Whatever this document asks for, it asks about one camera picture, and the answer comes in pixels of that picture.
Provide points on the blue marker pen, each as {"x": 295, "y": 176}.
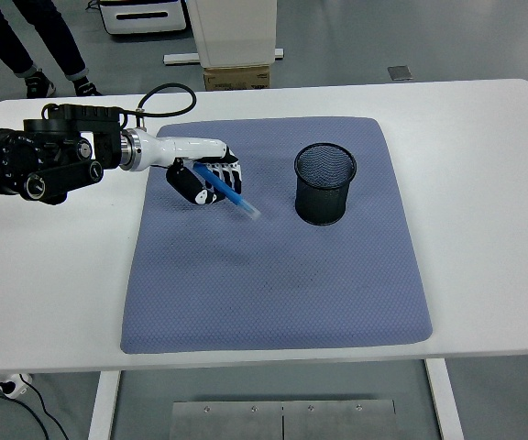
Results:
{"x": 232, "y": 194}

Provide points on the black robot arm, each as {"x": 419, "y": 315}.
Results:
{"x": 25, "y": 158}

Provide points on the brown cardboard box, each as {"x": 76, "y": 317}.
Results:
{"x": 236, "y": 79}

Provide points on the white power strip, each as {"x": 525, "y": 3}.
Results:
{"x": 14, "y": 387}

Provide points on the white cabinet stand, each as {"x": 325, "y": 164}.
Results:
{"x": 236, "y": 32}

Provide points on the grey floor socket cover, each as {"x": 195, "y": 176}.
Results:
{"x": 400, "y": 73}

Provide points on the grey metal plate with screws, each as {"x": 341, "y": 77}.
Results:
{"x": 245, "y": 421}

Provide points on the white box with dark slot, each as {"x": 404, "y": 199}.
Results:
{"x": 145, "y": 20}

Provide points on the blue-grey textured mat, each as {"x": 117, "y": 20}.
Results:
{"x": 273, "y": 284}

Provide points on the black mesh pen holder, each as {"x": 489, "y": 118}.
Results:
{"x": 321, "y": 201}

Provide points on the white table leg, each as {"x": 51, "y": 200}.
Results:
{"x": 103, "y": 408}
{"x": 443, "y": 403}

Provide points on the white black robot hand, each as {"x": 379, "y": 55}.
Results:
{"x": 186, "y": 147}

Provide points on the person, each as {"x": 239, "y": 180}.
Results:
{"x": 48, "y": 32}

